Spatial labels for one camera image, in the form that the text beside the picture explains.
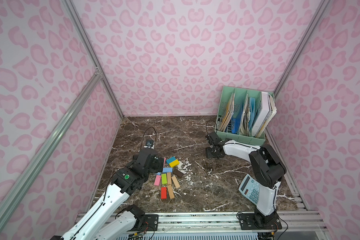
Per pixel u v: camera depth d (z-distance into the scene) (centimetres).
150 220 74
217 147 72
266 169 51
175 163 93
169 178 86
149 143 63
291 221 75
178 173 90
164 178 86
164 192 82
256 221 69
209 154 88
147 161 53
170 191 83
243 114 90
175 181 86
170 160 95
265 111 89
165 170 90
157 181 86
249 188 81
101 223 42
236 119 117
